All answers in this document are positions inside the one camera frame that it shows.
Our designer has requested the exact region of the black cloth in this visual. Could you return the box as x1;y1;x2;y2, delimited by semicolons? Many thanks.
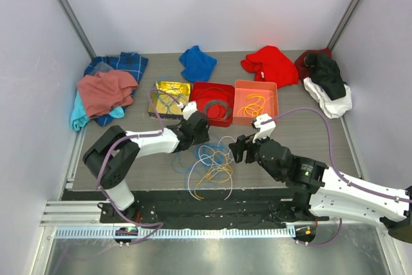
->
304;53;346;100

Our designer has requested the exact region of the salmon pink cloth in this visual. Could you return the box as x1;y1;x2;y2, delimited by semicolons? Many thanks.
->
77;70;138;119

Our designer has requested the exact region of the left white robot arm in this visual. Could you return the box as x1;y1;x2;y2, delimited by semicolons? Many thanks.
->
82;111;210;223

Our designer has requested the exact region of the red square box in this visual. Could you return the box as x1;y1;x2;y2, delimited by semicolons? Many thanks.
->
189;82;235;128

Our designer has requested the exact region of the left corner aluminium post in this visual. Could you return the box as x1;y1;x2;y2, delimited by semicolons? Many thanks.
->
57;0;97;59

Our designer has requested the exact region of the white cloth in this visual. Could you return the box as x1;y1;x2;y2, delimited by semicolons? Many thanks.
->
303;77;353;119

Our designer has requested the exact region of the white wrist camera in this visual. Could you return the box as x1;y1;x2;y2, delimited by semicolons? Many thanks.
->
177;101;198;120
252;113;276;143

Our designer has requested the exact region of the corner aluminium post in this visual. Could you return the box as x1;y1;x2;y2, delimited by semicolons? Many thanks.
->
327;0;362;51
57;0;97;59

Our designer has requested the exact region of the right corner aluminium post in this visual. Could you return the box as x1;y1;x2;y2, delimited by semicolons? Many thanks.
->
327;0;362;51

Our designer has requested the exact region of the white slotted cable duct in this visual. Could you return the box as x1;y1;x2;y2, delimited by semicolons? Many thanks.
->
55;225;295;240

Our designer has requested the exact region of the blue plaid cloth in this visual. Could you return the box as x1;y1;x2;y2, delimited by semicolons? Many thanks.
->
84;52;148;111

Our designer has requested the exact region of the salmon pink square box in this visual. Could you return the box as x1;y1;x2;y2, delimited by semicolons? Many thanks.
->
232;80;279;126

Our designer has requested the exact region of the grey tape ring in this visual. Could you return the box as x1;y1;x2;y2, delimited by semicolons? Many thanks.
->
201;100;232;121

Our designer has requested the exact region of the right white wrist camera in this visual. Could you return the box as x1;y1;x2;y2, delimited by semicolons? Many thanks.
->
252;113;276;143

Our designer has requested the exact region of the gold metal tin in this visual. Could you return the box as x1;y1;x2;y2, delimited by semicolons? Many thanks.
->
147;81;192;120

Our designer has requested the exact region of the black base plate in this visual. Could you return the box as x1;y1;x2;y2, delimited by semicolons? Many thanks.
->
99;187;330;229

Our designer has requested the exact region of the dark red cloth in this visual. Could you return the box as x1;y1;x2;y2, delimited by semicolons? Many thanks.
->
294;48;332;82

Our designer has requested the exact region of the white cable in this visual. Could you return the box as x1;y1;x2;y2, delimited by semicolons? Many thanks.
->
185;135;236;201

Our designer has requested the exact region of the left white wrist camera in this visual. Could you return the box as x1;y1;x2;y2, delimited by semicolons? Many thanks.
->
177;101;198;120

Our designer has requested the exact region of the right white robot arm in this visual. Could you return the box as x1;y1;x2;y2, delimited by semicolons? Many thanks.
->
229;135;411;243

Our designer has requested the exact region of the light blue cloth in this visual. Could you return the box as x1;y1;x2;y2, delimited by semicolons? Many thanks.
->
70;92;125;131

